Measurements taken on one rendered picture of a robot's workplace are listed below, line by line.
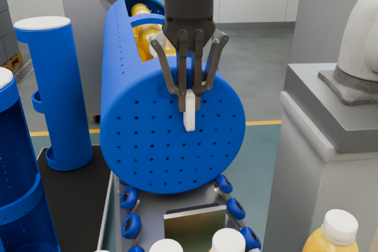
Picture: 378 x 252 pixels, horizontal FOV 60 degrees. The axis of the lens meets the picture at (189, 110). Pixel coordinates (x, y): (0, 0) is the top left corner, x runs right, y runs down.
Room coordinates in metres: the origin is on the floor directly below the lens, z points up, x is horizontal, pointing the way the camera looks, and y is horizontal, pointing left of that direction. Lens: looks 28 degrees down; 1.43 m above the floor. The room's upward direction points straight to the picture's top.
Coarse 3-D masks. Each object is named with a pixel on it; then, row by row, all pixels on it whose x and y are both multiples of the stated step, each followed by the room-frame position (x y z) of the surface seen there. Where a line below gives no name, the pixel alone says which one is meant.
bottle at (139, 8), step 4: (136, 4) 1.32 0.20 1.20; (140, 4) 1.31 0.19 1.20; (144, 4) 1.33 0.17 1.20; (132, 8) 1.32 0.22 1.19; (136, 8) 1.26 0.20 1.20; (140, 8) 1.24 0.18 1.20; (144, 8) 1.24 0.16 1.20; (132, 12) 1.27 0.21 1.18; (136, 12) 1.21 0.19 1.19; (140, 12) 1.19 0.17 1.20; (144, 12) 1.19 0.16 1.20; (148, 12) 1.20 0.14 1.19
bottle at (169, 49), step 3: (168, 42) 0.99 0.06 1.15; (168, 45) 0.96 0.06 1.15; (171, 45) 0.96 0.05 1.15; (165, 48) 0.93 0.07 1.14; (168, 48) 0.93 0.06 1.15; (171, 48) 0.93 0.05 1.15; (174, 48) 0.94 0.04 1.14; (165, 51) 0.92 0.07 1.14; (168, 51) 0.92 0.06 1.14; (171, 51) 0.91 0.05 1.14; (174, 51) 0.92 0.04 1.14; (168, 54) 0.90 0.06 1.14; (171, 54) 0.90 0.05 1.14; (174, 54) 0.91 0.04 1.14
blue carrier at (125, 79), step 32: (128, 0) 1.37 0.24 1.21; (128, 32) 0.83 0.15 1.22; (128, 64) 0.61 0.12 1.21; (128, 96) 0.51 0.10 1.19; (160, 96) 0.53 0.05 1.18; (224, 96) 0.55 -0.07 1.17; (128, 128) 0.51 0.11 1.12; (160, 128) 0.53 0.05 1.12; (224, 128) 0.55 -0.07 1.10; (128, 160) 0.51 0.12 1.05; (160, 160) 0.53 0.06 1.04; (192, 160) 0.54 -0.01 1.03; (224, 160) 0.55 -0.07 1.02; (160, 192) 0.52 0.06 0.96
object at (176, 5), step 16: (176, 0) 0.48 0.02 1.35; (192, 0) 0.48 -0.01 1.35; (208, 0) 0.49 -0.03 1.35; (176, 16) 0.49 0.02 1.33; (192, 16) 0.48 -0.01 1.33; (208, 16) 0.49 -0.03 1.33; (176, 32) 0.50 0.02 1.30; (192, 32) 0.51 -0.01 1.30; (208, 32) 0.51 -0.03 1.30; (176, 48) 0.50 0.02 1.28; (192, 48) 0.51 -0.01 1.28
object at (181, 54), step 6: (180, 36) 0.49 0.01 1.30; (186, 36) 0.50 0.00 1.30; (180, 42) 0.50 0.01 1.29; (186, 42) 0.50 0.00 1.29; (180, 48) 0.50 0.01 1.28; (186, 48) 0.50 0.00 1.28; (180, 54) 0.50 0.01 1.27; (186, 54) 0.50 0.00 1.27; (180, 60) 0.50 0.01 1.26; (180, 66) 0.50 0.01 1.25; (180, 72) 0.50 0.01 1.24; (180, 78) 0.50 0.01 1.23; (180, 84) 0.50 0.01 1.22; (180, 90) 0.50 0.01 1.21
